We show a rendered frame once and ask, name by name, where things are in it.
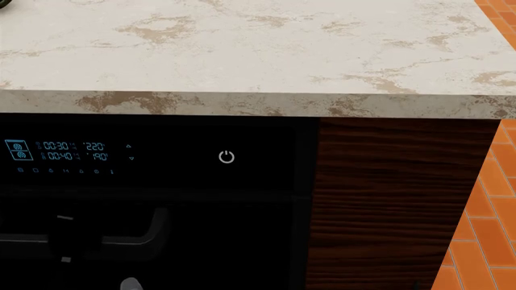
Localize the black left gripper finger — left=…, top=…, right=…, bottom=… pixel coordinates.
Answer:
left=52, top=212, right=78, bottom=237

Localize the oven door handle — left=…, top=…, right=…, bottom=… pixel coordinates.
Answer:
left=0, top=205, right=171, bottom=247

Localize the dark wood cabinet panel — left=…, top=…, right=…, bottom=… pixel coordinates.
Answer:
left=304, top=116, right=501, bottom=290

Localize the black built-in oven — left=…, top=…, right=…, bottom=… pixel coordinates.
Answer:
left=0, top=112, right=322, bottom=290

